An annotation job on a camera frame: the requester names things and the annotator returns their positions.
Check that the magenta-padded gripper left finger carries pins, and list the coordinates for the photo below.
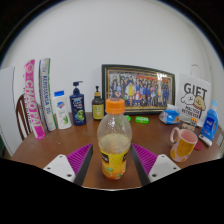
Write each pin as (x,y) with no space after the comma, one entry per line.
(61,165)

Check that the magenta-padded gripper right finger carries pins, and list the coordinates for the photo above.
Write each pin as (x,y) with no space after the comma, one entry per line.
(161,165)

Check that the orange juice bottle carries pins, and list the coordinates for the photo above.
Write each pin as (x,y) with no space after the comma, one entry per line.
(114,150)

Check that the pink mug with orange print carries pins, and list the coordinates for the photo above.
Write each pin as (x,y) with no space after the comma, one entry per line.
(183,146)

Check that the flat round red coaster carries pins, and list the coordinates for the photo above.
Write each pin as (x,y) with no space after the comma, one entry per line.
(199,145)

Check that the small beige snack packet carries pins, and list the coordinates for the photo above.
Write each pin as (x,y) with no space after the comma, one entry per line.
(188,127)

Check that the green soap bar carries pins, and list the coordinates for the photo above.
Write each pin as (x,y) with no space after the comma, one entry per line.
(142,119)
(128,118)

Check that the blue tissue pack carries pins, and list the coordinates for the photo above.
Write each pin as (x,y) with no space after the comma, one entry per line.
(170,116)

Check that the white bottle with blue cap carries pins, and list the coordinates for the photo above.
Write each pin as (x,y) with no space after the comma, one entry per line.
(62,113)

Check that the colourful puzzle cube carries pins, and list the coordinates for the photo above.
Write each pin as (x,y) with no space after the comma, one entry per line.
(193,121)

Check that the dark blue pump bottle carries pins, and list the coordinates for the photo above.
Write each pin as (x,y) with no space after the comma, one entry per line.
(78,110)

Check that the brown wooden chair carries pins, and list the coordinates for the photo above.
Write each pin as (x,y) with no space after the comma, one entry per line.
(22,116)

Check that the blue detergent bottle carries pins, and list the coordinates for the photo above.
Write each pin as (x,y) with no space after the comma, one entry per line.
(210,125)

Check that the amber pump bottle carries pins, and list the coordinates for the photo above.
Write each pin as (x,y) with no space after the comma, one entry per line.
(98,108)

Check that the white and green box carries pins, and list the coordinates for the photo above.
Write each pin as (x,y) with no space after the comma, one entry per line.
(47,96)

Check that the white paper gift bag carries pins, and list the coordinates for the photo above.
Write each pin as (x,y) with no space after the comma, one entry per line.
(193,96)

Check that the framed group photo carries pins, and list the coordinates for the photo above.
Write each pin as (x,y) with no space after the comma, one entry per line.
(140,88)

